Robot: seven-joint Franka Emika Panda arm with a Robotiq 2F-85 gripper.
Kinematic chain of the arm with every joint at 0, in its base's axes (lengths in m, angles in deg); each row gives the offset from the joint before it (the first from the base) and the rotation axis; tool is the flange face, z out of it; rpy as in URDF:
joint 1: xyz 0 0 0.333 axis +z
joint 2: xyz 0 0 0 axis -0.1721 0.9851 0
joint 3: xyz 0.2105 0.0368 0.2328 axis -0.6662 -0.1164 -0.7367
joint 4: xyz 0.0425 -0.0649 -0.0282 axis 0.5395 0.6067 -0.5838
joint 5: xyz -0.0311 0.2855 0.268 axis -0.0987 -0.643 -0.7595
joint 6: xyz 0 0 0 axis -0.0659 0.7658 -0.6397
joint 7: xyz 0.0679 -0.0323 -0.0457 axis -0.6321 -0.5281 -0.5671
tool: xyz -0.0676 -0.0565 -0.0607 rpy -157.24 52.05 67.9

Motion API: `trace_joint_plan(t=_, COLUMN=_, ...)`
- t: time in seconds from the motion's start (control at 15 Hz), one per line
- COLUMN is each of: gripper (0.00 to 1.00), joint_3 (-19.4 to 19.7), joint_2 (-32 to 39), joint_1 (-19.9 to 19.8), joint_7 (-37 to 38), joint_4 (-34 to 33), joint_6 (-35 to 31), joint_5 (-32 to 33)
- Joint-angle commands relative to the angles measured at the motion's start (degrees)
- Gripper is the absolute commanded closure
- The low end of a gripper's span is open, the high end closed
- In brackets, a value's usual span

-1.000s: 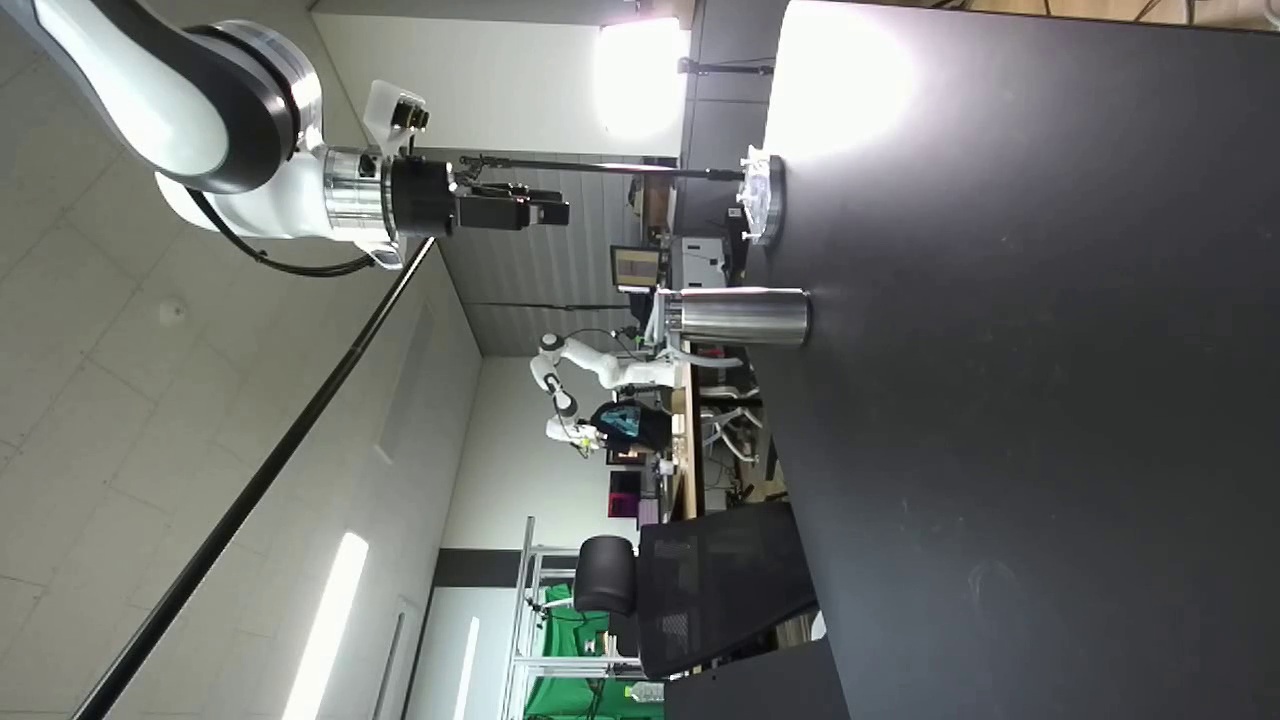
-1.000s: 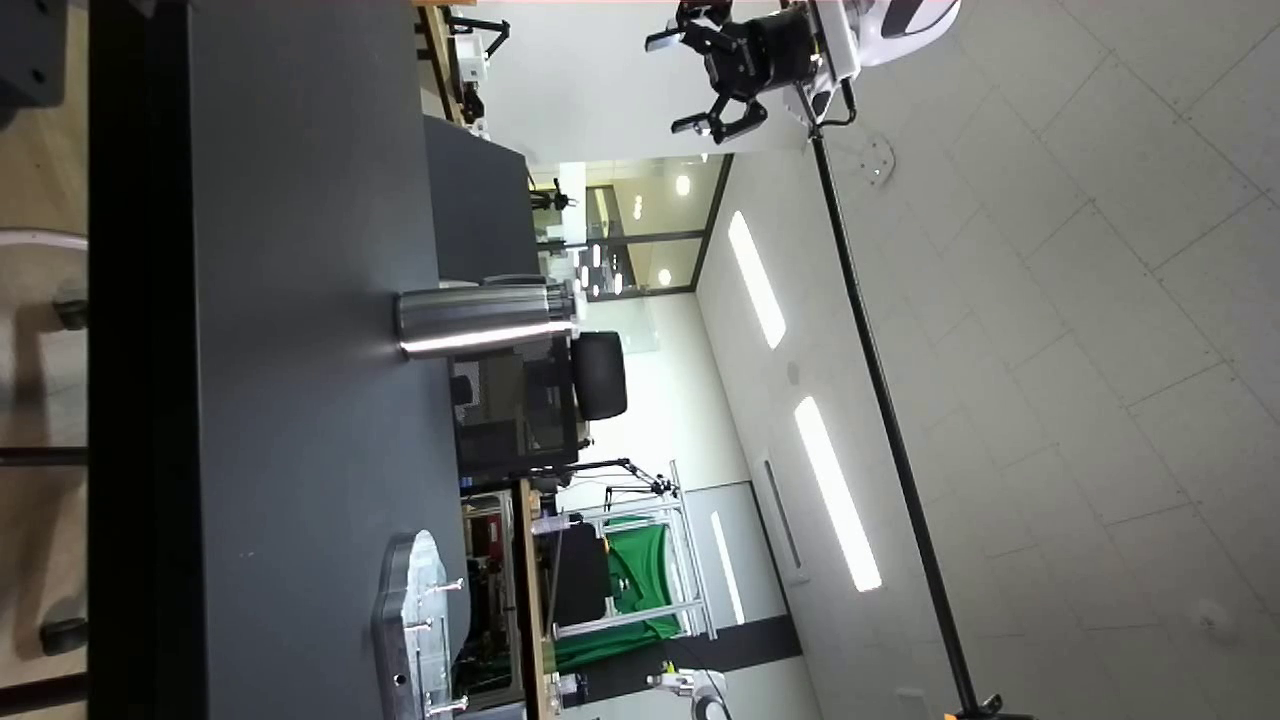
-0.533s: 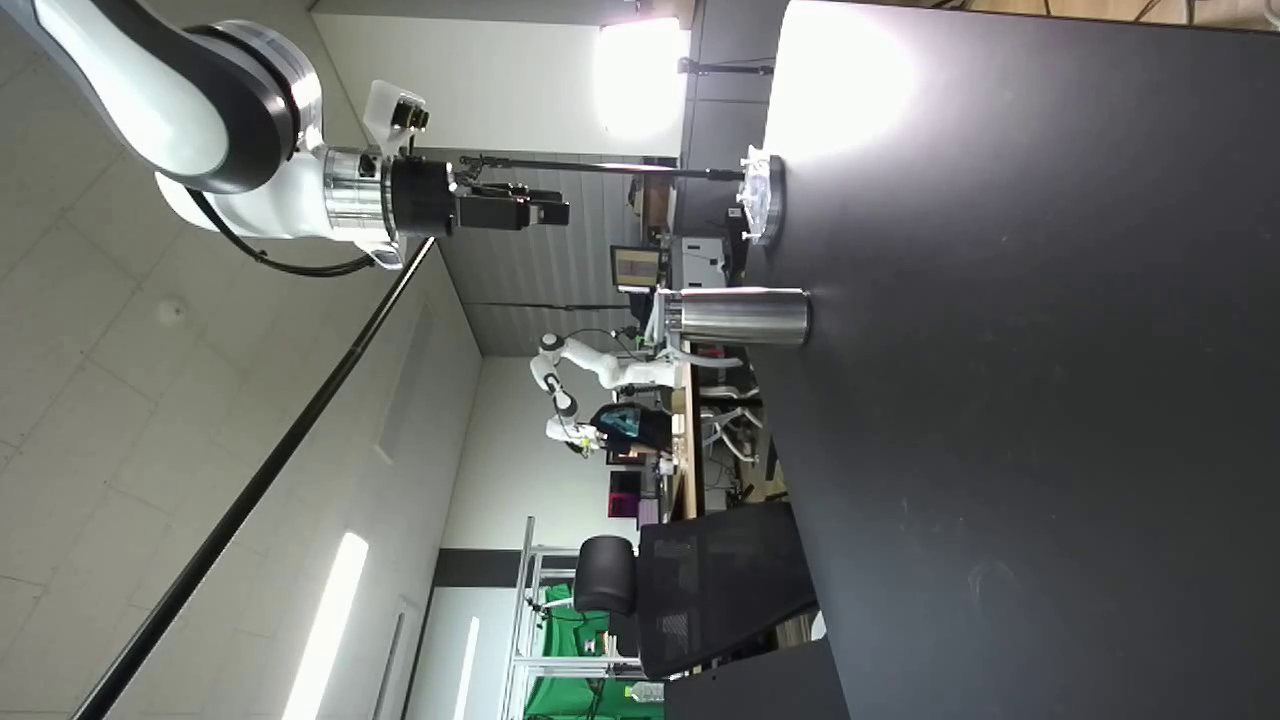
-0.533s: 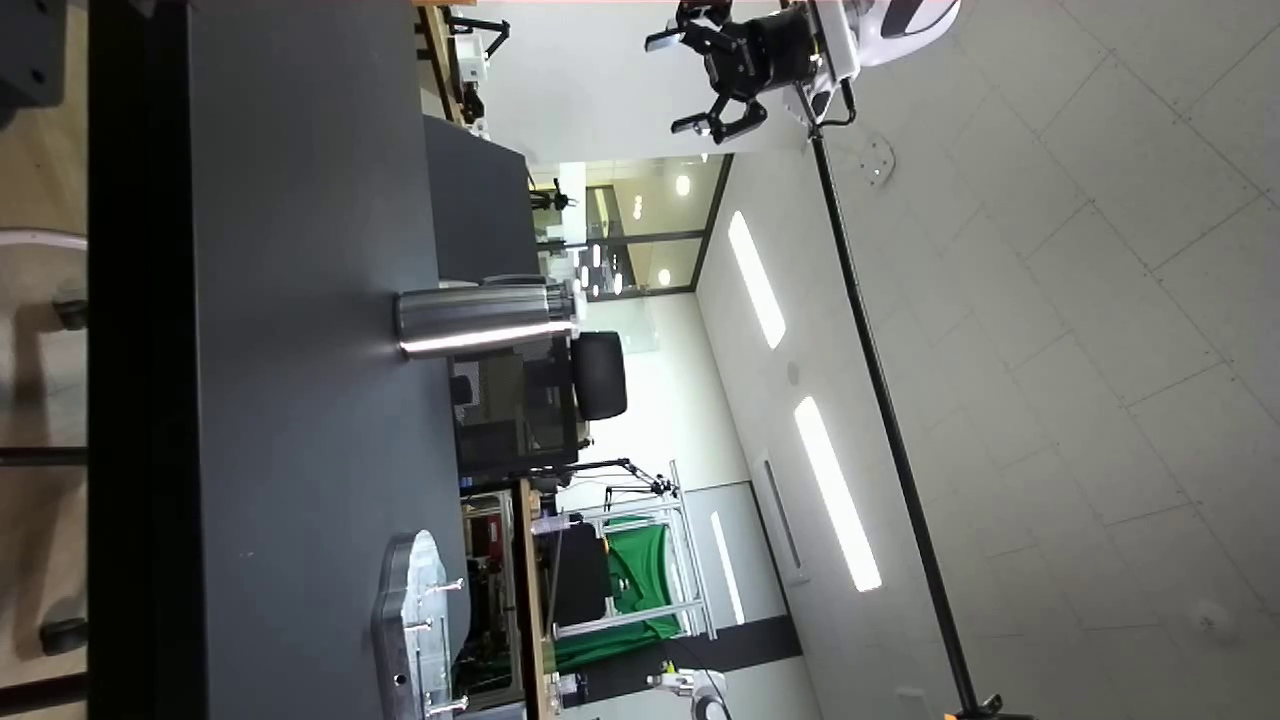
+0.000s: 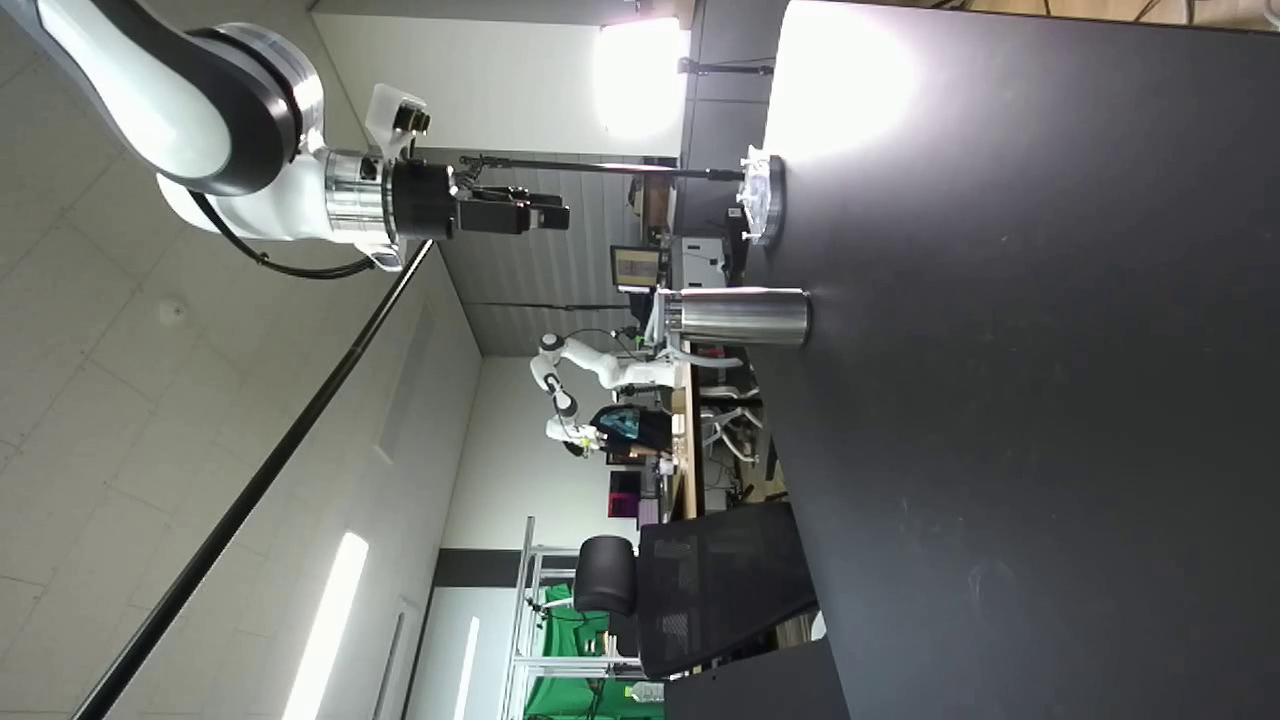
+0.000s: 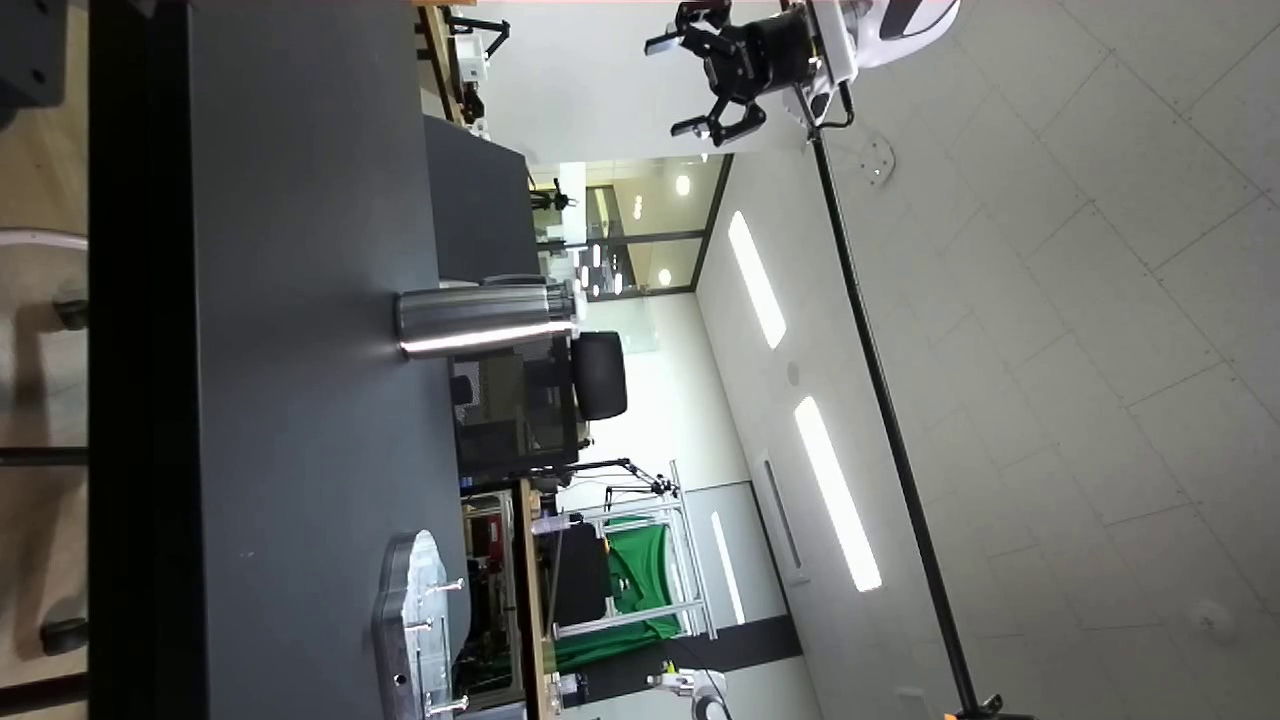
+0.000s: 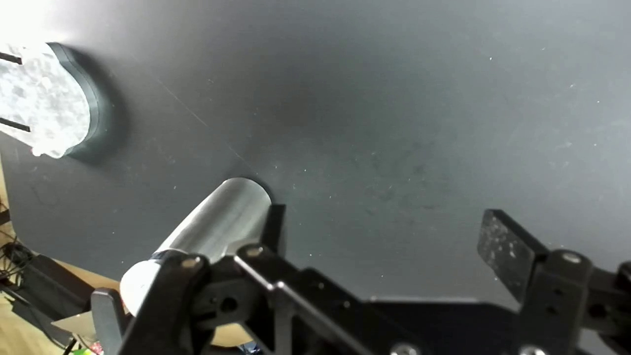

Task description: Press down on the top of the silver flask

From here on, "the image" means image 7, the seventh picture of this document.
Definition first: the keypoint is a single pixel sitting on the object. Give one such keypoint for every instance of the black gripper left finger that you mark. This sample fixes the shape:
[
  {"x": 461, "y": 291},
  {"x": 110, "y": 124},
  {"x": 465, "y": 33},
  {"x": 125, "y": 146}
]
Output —
[{"x": 297, "y": 295}]

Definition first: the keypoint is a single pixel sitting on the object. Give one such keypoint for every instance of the silver metal flask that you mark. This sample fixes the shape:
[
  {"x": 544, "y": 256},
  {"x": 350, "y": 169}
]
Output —
[{"x": 218, "y": 222}]

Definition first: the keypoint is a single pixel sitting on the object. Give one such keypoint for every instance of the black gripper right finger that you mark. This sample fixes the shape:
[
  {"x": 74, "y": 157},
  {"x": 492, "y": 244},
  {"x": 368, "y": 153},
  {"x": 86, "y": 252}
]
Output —
[{"x": 520, "y": 256}]

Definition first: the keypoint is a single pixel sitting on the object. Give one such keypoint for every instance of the black equipment under table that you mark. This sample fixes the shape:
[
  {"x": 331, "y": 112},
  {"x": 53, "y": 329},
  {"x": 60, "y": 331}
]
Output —
[{"x": 47, "y": 282}]

